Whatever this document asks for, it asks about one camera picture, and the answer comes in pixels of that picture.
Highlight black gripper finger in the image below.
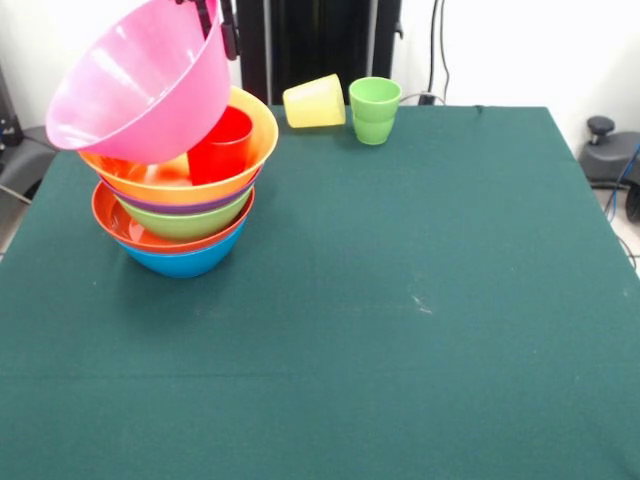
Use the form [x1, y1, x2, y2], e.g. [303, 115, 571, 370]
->
[195, 0, 214, 39]
[219, 0, 241, 62]

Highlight pink plastic bowl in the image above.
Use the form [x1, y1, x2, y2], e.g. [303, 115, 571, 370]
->
[45, 0, 233, 165]

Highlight yellow plastic cup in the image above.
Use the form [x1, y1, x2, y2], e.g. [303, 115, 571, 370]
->
[282, 73, 347, 130]

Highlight red plastic cup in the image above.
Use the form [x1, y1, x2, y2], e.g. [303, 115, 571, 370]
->
[187, 105, 254, 187]

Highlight orange plastic bowl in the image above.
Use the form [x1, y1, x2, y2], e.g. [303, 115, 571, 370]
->
[78, 85, 280, 205]

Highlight purple plastic bowl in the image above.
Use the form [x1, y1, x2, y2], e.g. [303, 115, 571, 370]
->
[102, 182, 257, 216]

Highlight green plastic bowl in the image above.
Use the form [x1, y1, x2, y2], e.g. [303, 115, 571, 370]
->
[114, 187, 253, 242]

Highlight red-orange plastic bowl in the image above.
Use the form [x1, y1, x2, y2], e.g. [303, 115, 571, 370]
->
[90, 180, 256, 254]

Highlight large blue plastic bowl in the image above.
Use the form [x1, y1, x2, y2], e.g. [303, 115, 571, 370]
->
[117, 219, 246, 279]

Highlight green plastic cup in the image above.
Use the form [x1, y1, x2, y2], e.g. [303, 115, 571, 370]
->
[348, 76, 403, 147]

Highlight grey chair base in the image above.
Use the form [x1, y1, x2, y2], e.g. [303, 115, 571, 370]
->
[0, 124, 66, 201]

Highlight dark green tablecloth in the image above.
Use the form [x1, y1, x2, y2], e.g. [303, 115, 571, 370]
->
[0, 103, 640, 480]

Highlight black chair base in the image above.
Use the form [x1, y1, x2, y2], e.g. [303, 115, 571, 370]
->
[579, 115, 640, 224]

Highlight black hanging cable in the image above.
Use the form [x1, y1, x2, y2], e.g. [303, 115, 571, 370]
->
[418, 0, 452, 106]

